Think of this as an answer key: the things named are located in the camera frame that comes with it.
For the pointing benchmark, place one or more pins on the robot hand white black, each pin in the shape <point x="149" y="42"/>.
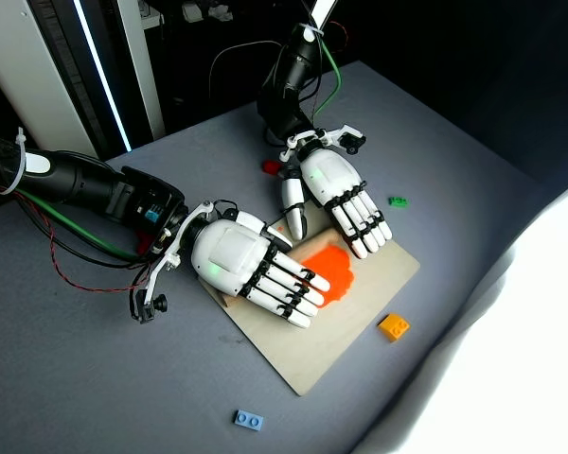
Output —
<point x="329" y="175"/>
<point x="227" y="250"/>

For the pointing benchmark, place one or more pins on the wooden rolling pin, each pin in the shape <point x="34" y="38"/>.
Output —
<point x="318" y="240"/>

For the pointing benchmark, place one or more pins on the small red brick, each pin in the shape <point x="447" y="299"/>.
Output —
<point x="271" y="168"/>

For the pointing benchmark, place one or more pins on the small green brick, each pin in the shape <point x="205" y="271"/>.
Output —
<point x="398" y="202"/>

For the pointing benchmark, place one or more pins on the flat orange dough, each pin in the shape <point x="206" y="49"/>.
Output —
<point x="333" y="269"/>

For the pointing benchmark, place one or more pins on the light wooden board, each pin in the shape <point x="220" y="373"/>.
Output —
<point x="336" y="340"/>

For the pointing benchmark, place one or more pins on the orange toy brick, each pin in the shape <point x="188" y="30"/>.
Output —
<point x="394" y="327"/>

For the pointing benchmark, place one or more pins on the flat blue toy brick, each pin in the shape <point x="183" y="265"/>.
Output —
<point x="248" y="420"/>

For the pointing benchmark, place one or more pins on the grey table cloth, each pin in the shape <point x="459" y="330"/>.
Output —
<point x="99" y="369"/>

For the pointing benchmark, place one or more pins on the white backdrop cloth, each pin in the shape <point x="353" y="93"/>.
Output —
<point x="525" y="331"/>

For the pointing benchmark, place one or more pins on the white cabinet with light strip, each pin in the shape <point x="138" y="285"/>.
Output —
<point x="33" y="71"/>

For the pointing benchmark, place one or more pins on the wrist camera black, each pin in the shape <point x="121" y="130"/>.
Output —
<point x="147" y="307"/>
<point x="352" y="143"/>

